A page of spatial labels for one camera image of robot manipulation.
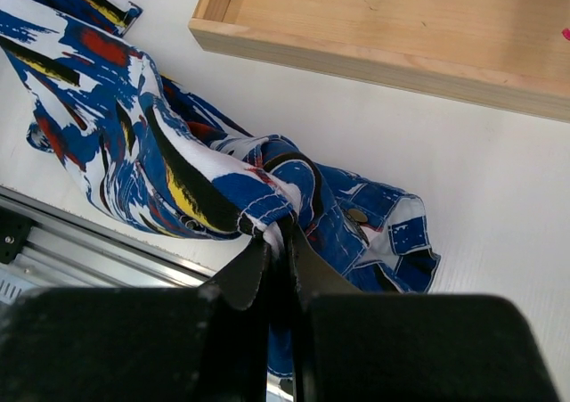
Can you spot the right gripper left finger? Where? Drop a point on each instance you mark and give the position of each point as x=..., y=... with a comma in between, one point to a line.
x=207, y=343

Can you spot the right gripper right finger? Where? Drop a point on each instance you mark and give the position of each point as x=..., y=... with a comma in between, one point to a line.
x=349, y=345

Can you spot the blue patterned trousers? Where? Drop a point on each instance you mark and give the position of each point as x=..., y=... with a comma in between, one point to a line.
x=152, y=155

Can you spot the wooden clothes rack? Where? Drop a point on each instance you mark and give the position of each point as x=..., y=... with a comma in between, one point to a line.
x=505, y=54

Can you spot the aluminium mounting rail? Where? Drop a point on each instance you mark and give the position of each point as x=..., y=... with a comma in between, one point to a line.
x=66, y=250

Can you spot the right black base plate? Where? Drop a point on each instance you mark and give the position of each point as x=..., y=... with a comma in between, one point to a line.
x=14, y=231

